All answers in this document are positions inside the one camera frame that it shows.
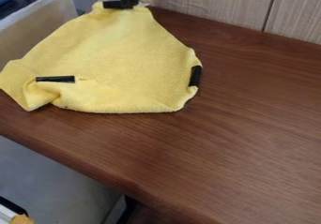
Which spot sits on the white board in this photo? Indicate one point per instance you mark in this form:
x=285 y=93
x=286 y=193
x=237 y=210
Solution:
x=29 y=24

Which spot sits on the black desk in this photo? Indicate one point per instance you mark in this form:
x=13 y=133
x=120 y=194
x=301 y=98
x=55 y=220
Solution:
x=16 y=4

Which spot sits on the yellow cloth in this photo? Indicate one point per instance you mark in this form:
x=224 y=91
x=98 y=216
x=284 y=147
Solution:
x=121 y=62

